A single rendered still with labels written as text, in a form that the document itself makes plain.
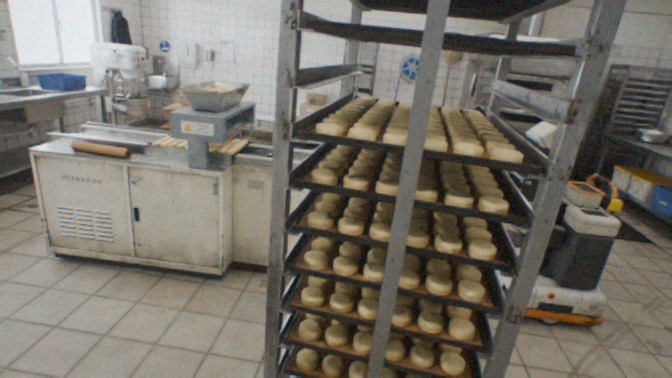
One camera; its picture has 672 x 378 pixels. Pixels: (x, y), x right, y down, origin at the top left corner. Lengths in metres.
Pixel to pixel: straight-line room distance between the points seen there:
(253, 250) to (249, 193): 0.44
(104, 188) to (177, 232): 0.55
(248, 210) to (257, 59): 4.36
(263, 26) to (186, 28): 1.31
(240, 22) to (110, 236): 4.64
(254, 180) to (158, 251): 0.83
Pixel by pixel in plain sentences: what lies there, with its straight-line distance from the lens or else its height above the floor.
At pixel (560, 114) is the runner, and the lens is 0.68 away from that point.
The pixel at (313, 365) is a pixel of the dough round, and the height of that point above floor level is 0.96.
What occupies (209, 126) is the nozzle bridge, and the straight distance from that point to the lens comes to 2.45.
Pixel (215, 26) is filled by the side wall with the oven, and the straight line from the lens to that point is 7.05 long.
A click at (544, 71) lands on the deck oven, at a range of 5.88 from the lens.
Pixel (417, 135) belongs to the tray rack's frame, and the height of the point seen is 1.53.
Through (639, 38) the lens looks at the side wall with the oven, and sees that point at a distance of 7.49.
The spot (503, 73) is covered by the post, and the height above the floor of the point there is 1.62.
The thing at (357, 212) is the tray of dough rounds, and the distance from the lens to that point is 0.80.
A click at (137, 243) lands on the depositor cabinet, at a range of 2.99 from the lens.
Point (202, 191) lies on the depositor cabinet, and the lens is 2.61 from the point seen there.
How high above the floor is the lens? 1.65
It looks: 20 degrees down
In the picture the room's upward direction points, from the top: 6 degrees clockwise
